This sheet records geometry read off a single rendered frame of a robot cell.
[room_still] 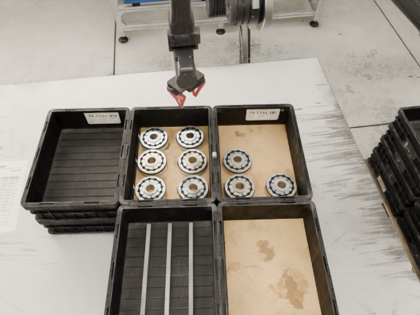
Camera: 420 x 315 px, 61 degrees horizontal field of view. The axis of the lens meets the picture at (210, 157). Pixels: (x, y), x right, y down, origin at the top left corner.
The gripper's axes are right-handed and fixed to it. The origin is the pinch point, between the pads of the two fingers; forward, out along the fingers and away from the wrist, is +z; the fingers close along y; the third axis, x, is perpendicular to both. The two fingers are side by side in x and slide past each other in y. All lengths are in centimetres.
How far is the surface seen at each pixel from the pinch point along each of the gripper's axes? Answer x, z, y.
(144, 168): 2.4, 20.2, -20.7
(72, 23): 218, 105, 59
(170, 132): 9.7, 23.2, -2.2
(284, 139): -24.0, 23.8, 25.4
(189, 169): -9.3, 20.4, -9.8
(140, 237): -15.0, 23.2, -37.4
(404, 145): -57, 59, 88
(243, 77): 18, 37, 52
